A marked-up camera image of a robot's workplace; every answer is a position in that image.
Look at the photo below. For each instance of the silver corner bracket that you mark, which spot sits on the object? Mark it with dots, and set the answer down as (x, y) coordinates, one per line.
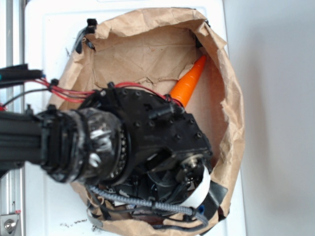
(9, 224)

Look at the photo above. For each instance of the brown paper bag tray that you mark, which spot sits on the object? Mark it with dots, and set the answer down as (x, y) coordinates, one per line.
(155, 47)

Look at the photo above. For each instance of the orange toy carrot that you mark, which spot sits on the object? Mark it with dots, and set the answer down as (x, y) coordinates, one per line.
(183, 89)

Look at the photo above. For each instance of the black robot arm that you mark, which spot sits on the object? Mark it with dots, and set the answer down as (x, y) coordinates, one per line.
(55, 140)

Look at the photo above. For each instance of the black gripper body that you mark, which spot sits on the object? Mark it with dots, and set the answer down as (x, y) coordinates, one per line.
(146, 147)

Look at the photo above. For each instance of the aluminium frame rail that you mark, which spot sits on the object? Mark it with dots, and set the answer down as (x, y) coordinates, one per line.
(12, 184)

